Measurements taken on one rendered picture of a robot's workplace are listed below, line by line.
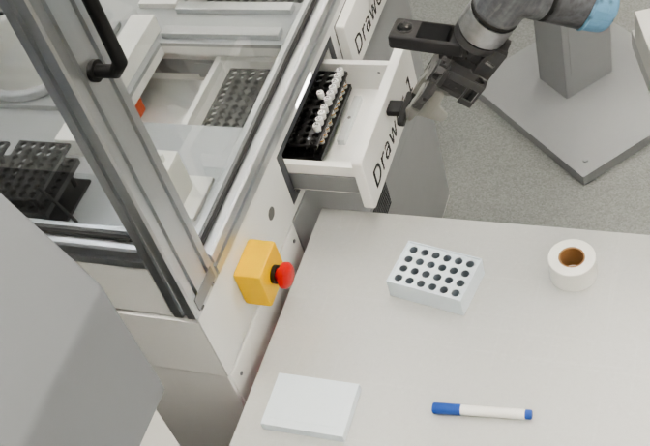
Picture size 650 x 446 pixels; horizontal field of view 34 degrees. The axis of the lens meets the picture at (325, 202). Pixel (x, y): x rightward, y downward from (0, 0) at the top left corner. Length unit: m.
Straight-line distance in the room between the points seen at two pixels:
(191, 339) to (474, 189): 1.42
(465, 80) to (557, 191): 1.21
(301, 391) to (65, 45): 0.65
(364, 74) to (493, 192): 1.01
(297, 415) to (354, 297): 0.23
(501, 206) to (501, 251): 1.08
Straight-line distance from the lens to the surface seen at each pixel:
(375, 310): 1.65
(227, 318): 1.56
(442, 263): 1.63
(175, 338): 1.55
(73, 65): 1.19
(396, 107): 1.72
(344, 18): 1.89
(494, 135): 2.93
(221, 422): 1.74
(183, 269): 1.43
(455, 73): 1.59
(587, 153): 2.81
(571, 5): 1.52
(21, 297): 0.75
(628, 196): 2.75
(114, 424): 0.83
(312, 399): 1.56
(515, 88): 3.01
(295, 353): 1.63
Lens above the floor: 2.06
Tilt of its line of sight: 46 degrees down
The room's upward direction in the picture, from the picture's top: 19 degrees counter-clockwise
